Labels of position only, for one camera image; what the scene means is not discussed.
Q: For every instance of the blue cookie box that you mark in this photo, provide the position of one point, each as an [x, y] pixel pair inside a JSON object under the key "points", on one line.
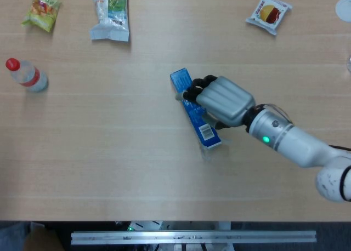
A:
{"points": [[183, 81]]}

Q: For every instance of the clear glass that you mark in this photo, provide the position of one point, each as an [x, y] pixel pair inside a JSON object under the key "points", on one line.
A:
{"points": [[349, 63]]}

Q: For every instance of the white red snack packet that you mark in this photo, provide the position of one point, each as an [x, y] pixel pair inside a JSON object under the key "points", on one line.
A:
{"points": [[269, 14]]}

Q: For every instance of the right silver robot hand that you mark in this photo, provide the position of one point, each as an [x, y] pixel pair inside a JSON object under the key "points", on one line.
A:
{"points": [[227, 100]]}

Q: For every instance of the red cap water bottle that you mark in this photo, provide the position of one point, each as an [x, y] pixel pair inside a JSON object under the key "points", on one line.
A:
{"points": [[26, 75]]}

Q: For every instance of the white round table grommet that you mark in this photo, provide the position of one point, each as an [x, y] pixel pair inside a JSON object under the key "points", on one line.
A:
{"points": [[344, 9]]}

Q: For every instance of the aluminium rail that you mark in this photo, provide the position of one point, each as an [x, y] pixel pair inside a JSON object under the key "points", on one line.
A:
{"points": [[192, 237]]}

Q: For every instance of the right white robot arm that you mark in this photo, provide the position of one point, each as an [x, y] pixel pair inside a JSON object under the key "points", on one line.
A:
{"points": [[299, 145]]}

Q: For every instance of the white green snack bag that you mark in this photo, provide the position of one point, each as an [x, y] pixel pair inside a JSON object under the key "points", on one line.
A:
{"points": [[111, 12]]}

